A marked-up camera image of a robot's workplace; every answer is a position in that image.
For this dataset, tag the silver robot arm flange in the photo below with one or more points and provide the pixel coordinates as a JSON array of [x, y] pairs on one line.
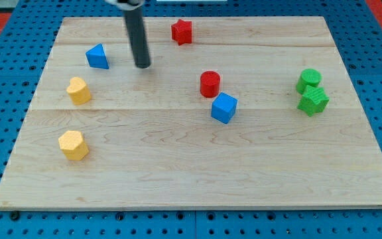
[[126, 5]]

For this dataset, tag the wooden board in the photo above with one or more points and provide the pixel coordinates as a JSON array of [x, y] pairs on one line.
[[154, 144]]

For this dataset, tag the blue cube block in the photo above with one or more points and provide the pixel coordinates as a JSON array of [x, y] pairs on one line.
[[224, 107]]

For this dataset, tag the red cylinder block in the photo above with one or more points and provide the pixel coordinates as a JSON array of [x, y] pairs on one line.
[[209, 84]]

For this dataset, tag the red star block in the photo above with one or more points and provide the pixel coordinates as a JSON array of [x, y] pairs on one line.
[[181, 32]]

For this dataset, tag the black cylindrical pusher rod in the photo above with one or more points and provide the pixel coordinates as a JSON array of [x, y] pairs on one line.
[[137, 34]]

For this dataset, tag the blue triangular prism block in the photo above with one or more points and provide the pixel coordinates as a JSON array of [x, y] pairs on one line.
[[96, 57]]

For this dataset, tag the yellow heart block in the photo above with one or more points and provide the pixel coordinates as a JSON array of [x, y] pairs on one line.
[[78, 91]]

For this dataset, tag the yellow hexagon block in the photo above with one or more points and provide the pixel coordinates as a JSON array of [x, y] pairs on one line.
[[73, 145]]

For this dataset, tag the green star block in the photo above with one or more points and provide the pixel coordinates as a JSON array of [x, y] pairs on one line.
[[313, 100]]

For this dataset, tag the green cylinder block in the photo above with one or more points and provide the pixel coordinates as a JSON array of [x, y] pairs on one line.
[[308, 77]]

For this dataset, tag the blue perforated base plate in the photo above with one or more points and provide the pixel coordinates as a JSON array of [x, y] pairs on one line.
[[25, 44]]

